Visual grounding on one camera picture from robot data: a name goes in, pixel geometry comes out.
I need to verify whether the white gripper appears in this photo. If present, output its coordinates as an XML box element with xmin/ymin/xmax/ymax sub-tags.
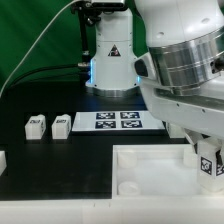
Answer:
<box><xmin>140</xmin><ymin>77</ymin><xmax>224</xmax><ymax>149</ymax></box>

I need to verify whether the white square table top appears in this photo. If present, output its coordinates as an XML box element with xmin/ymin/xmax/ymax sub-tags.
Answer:
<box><xmin>112</xmin><ymin>144</ymin><xmax>224</xmax><ymax>199</ymax></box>

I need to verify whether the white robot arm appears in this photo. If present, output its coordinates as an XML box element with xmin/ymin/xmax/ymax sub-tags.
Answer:
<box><xmin>77</xmin><ymin>0</ymin><xmax>224</xmax><ymax>148</ymax></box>

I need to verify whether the white sheet with markers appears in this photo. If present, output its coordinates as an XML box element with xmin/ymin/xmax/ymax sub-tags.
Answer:
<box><xmin>72</xmin><ymin>110</ymin><xmax>164</xmax><ymax>132</ymax></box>

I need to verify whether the white left obstacle block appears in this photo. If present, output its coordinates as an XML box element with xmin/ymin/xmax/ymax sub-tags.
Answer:
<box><xmin>0</xmin><ymin>151</ymin><xmax>7</xmax><ymax>176</ymax></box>

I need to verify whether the white front border rail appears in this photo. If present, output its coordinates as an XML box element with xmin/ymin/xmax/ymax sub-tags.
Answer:
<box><xmin>0</xmin><ymin>197</ymin><xmax>224</xmax><ymax>224</ymax></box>

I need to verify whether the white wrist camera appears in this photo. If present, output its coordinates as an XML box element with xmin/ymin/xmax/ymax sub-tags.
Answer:
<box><xmin>134</xmin><ymin>53</ymin><xmax>156</xmax><ymax>80</ymax></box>

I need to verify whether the black cable bundle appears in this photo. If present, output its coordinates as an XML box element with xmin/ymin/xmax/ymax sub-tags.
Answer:
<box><xmin>6</xmin><ymin>63</ymin><xmax>91</xmax><ymax>91</ymax></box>

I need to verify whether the white cable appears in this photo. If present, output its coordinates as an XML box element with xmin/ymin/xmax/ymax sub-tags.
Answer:
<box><xmin>0</xmin><ymin>0</ymin><xmax>83</xmax><ymax>98</ymax></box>

